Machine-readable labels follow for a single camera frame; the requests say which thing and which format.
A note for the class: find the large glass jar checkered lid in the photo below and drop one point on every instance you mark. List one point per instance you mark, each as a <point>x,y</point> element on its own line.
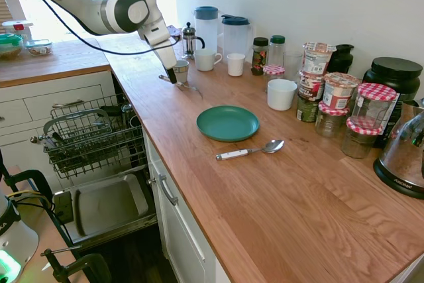
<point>374,110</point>

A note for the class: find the black bottle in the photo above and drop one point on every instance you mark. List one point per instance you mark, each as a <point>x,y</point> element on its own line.
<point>342,59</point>

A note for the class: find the red white yogurt cup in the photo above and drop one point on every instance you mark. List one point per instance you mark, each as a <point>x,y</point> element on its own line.
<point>338,92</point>

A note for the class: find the clear pitcher blue lid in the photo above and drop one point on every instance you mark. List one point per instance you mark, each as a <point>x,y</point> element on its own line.
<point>235,41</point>

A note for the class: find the red printed oatmeal cup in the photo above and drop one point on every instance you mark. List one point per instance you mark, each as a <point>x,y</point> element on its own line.
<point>311,85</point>

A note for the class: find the tall frosted pitcher blue lid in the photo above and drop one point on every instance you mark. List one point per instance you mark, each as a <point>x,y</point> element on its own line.
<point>205,31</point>

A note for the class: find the dark green can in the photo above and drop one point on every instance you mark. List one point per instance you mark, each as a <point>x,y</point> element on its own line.
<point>306,110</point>

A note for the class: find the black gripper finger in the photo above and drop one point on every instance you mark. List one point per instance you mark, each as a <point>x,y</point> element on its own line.
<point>172,76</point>

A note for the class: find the white corner cabinet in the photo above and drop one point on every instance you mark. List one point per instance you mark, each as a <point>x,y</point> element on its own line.
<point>20,110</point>

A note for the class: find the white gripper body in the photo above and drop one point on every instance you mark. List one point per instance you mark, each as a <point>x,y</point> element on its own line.
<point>162,44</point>

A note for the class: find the glass jar red checkered lid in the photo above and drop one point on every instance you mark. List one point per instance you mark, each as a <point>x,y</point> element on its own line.
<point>357,145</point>
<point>274,70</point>
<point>331,124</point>

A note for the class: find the black cup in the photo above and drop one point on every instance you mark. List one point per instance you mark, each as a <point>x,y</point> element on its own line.
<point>134,121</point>

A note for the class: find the oatmeal cup with foil lid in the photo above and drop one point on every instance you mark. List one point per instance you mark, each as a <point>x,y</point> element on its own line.
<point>318,59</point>

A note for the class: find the dark green C-clamp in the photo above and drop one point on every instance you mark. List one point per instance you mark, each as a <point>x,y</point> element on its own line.
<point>89,263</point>
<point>33,173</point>

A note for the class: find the clear bottle green lid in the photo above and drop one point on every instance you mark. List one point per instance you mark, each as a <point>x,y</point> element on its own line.
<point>276,51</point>

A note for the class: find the bowl with green lid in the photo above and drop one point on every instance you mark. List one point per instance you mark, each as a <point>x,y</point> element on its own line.
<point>10,46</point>

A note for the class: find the plain white ribbed cup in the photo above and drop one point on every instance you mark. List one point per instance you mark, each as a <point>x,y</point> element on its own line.
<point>236,66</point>

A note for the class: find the stainless steel electric kettle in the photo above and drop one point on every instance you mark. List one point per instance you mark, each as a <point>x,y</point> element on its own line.
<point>401,150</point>

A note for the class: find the small clear food container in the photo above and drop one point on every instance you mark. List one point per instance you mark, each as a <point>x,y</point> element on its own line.
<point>39,47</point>

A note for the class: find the dark spice jar green lid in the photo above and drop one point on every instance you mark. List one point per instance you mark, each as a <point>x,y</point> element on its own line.
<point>260,56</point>

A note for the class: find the wide white cup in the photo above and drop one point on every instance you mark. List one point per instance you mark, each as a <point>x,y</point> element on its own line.
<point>281,95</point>

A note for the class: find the glass French press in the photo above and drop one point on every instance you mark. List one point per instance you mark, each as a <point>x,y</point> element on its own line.
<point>189,42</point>

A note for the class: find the metal cabinet knob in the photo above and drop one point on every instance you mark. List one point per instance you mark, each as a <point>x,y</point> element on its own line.
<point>34,140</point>
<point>151,181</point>

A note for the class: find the food container red latch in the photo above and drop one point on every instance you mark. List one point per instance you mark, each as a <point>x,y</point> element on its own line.
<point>16,29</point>

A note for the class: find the green plastic plate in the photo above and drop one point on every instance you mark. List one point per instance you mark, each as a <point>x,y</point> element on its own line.
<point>228,124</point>

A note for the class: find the white base cabinet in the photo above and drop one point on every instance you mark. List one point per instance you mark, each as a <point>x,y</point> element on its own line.
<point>185,240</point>

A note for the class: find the dishwasher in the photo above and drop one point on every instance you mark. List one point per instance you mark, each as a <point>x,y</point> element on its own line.
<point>121,87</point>

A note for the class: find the large black tub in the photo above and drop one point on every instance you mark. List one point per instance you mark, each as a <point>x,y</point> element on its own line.
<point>394,77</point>

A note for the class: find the dishwasher door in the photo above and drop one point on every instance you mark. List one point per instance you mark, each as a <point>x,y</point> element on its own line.
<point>106,203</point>

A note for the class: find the clear drinking glass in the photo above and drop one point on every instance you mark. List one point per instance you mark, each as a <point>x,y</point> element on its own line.
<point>293,64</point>

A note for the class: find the grey cutlery basket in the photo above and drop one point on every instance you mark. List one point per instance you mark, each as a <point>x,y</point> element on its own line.
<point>49,124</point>

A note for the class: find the printed white paper cup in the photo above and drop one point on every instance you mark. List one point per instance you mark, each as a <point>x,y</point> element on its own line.
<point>183,70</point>

